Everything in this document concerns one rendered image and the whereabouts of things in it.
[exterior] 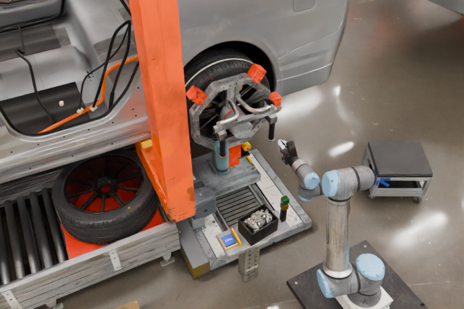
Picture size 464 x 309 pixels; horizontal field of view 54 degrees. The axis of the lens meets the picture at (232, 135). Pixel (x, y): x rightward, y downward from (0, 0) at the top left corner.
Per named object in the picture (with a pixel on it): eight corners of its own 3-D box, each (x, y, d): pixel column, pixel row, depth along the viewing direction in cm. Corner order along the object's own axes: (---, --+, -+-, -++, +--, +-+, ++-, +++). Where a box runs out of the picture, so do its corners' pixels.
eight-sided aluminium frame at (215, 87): (263, 130, 325) (267, 65, 288) (267, 135, 321) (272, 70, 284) (192, 154, 307) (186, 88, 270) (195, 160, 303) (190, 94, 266)
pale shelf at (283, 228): (277, 212, 291) (277, 209, 289) (291, 232, 280) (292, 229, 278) (215, 237, 277) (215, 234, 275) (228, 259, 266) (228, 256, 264)
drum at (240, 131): (237, 116, 305) (237, 99, 295) (253, 135, 291) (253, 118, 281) (218, 122, 300) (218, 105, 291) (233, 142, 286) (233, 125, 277)
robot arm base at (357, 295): (388, 296, 253) (391, 286, 246) (362, 314, 245) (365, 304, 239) (363, 271, 265) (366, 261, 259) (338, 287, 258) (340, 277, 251)
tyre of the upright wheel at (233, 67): (234, 129, 349) (268, 52, 317) (248, 148, 334) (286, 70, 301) (154, 127, 312) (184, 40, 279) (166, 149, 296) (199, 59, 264)
